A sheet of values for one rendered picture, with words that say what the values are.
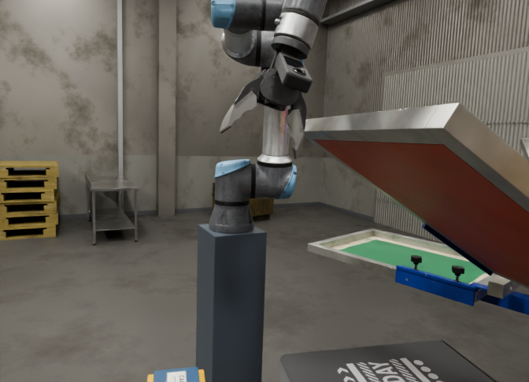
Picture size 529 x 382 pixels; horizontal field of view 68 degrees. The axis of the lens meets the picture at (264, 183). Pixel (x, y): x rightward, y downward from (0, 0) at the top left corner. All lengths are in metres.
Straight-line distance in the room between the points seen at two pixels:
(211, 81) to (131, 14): 1.77
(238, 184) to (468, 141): 0.85
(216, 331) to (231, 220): 0.36
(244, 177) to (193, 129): 6.51
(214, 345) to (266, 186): 0.53
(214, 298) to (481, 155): 0.95
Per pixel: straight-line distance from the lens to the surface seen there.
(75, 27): 7.62
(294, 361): 1.09
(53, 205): 6.34
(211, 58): 7.99
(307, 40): 0.76
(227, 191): 1.27
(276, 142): 1.26
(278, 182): 1.27
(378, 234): 2.40
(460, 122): 0.54
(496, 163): 0.57
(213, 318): 1.33
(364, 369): 1.10
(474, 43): 6.61
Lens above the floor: 1.51
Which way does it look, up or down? 7 degrees down
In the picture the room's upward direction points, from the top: 2 degrees clockwise
